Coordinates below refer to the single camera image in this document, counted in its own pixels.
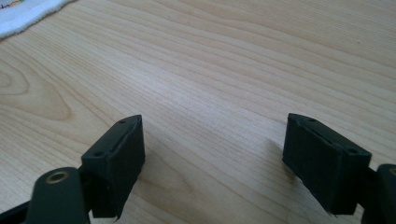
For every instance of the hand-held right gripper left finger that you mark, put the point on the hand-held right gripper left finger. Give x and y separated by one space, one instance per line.
115 161

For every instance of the white towel with stitched border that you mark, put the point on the white towel with stitched border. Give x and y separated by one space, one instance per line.
21 14

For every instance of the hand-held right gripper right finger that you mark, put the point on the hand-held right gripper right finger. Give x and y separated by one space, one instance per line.
323 165

